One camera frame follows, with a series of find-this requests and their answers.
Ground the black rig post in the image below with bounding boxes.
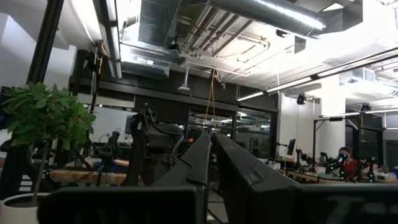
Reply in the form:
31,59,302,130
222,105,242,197
26,0,65,85

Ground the yellow hanging rope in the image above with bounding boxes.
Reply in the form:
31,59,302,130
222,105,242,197
203,68,218,135

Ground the person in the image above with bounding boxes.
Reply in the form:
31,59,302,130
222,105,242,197
338,146,360,182

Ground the silver ventilation duct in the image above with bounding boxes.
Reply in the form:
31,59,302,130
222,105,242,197
211,0,327,37

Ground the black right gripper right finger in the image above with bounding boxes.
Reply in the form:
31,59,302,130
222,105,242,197
216,133,398,224

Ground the green leafy plant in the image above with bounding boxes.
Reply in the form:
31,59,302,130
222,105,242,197
0,82,97,206

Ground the white plant pot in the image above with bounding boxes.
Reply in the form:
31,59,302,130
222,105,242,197
0,192,52,224

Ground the wooden workbench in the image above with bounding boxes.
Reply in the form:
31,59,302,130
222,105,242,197
49,169,131,186

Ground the grey pendant lamp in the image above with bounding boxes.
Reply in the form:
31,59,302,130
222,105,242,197
177,62,192,92

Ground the black computer monitor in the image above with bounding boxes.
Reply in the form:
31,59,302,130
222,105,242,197
287,138,297,156

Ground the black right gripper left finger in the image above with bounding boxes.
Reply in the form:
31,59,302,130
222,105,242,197
37,133,212,224

